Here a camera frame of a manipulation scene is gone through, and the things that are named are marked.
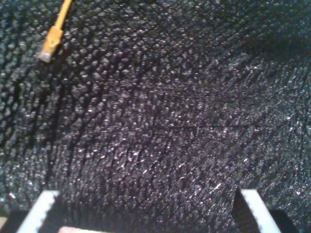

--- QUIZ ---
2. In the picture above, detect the yellow network cable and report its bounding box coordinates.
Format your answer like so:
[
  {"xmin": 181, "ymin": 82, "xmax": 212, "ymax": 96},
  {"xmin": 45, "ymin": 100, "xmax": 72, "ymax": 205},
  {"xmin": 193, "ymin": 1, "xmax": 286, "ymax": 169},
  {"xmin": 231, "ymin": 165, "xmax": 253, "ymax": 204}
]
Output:
[{"xmin": 38, "ymin": 0, "xmax": 73, "ymax": 63}]

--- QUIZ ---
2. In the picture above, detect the black bubble mat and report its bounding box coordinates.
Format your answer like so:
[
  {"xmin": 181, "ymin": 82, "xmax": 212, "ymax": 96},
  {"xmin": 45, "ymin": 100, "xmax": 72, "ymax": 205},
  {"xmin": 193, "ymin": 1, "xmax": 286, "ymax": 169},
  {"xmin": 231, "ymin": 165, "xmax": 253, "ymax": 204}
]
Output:
[{"xmin": 0, "ymin": 0, "xmax": 311, "ymax": 233}]

